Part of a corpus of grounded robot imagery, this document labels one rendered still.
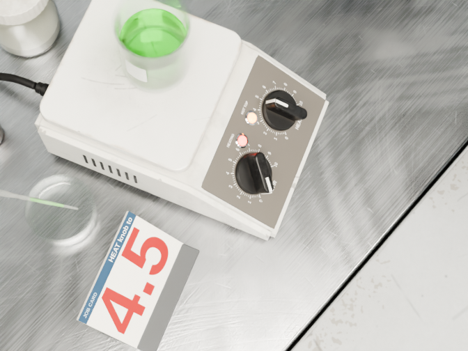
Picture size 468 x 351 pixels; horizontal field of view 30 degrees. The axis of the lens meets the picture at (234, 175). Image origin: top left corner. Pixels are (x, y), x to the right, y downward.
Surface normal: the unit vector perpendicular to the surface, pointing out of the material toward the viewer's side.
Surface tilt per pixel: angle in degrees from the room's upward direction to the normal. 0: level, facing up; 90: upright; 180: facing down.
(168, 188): 90
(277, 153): 30
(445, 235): 0
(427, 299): 0
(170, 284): 0
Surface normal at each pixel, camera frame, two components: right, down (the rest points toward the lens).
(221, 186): 0.51, -0.05
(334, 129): 0.05, -0.27
